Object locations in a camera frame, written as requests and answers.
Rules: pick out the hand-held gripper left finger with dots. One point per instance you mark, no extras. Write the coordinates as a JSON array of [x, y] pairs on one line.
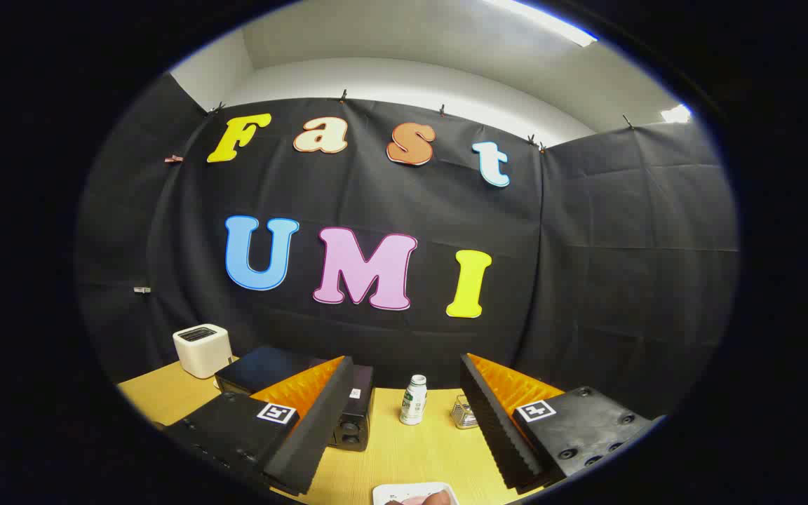
[[320, 421]]

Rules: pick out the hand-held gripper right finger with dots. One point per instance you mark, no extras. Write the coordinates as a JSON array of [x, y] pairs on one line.
[[492, 428]]

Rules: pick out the black toaster oven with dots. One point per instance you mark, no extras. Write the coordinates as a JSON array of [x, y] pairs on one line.
[[264, 368]]

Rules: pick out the white square plate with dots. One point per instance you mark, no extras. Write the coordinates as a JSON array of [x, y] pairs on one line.
[[379, 492]]

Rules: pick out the pink round meat slice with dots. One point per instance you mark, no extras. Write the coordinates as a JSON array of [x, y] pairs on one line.
[[418, 500]]

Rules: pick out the cream white toaster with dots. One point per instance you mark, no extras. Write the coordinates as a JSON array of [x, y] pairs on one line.
[[200, 351]]

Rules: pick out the white plastic bottle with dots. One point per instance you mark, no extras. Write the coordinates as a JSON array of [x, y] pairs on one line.
[[414, 403]]

